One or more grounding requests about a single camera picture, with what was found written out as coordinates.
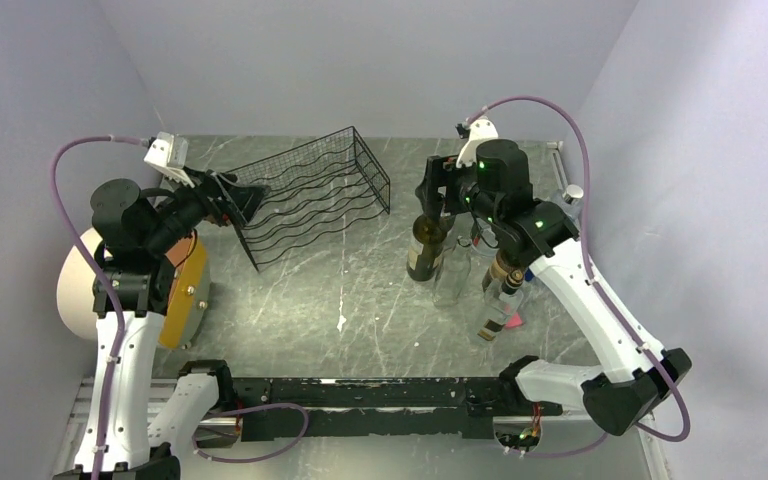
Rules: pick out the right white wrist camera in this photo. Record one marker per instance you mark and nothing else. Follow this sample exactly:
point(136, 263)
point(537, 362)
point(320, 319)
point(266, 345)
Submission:
point(474, 133)

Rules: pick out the gold-foil wine bottle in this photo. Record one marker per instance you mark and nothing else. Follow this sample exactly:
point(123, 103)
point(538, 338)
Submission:
point(500, 268)

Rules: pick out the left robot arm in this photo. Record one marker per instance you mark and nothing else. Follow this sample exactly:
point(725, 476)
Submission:
point(134, 281)

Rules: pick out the blue labelled water bottle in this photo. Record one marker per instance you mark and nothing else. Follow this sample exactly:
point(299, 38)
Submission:
point(570, 200)

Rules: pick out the pink small object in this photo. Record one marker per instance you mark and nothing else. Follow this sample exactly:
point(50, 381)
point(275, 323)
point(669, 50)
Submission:
point(514, 322)

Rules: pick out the black wire wine rack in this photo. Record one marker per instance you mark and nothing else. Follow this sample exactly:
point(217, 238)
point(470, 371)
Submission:
point(319, 188)

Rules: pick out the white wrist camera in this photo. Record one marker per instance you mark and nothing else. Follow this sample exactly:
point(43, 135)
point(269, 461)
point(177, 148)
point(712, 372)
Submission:
point(474, 133)
point(167, 154)

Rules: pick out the clear glass bottle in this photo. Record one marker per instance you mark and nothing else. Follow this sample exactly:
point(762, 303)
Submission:
point(452, 274)

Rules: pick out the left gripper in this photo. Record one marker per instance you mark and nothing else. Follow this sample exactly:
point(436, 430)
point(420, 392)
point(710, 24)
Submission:
point(208, 190)

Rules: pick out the dark green wine bottle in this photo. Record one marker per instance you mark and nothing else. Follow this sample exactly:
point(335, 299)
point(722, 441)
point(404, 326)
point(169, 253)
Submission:
point(425, 249)

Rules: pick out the white cylindrical drum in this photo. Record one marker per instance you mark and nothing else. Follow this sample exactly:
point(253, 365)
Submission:
point(188, 300)

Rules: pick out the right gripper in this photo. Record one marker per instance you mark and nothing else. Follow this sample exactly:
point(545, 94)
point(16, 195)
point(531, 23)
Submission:
point(442, 171)

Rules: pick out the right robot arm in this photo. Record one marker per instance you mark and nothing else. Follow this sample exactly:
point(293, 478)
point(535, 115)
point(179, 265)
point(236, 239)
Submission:
point(635, 372)

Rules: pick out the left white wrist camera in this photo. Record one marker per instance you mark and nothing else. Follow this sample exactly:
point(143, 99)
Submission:
point(167, 154)

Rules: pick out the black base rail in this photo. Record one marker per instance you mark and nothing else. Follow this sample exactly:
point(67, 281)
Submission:
point(282, 407)

